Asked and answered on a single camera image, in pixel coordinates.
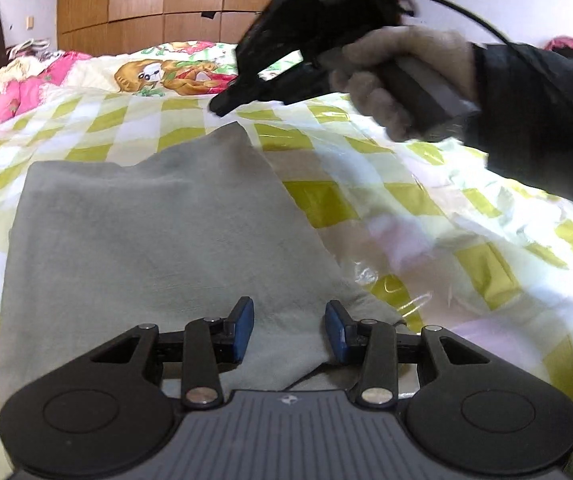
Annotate grey gloved right hand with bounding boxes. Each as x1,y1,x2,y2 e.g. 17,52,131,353
329,26,478,142

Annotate colourful checked bed quilt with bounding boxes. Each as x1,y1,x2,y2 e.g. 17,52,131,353
0,41,573,478

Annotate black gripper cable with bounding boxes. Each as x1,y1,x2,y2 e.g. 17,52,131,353
395,0,513,47

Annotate grey-green pants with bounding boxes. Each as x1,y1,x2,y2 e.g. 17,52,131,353
0,122,402,403

